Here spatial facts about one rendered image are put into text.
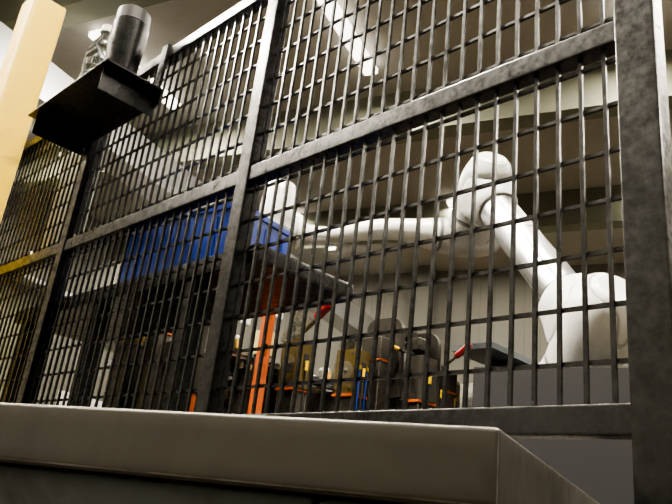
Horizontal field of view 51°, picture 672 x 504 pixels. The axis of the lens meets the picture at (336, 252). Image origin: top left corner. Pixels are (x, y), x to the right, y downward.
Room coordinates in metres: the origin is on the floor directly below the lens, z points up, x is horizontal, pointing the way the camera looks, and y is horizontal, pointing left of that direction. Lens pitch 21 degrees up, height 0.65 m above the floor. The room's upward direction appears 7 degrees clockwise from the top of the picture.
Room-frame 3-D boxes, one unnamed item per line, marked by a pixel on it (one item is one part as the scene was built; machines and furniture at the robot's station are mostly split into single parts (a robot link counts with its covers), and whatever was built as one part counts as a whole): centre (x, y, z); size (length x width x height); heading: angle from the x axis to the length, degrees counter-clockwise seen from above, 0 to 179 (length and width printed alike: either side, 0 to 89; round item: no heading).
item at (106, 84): (1.32, 0.56, 1.46); 0.36 x 0.15 x 0.18; 44
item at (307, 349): (1.71, 0.06, 0.87); 0.10 x 0.07 x 0.35; 44
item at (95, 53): (1.32, 0.57, 1.53); 0.07 x 0.07 x 0.20
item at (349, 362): (1.82, -0.09, 0.88); 0.11 x 0.07 x 0.37; 44
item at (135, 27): (1.23, 0.49, 1.52); 0.07 x 0.07 x 0.18
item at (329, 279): (1.40, 0.35, 1.01); 0.90 x 0.22 x 0.03; 44
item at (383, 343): (1.85, -0.14, 0.91); 0.07 x 0.05 x 0.42; 44
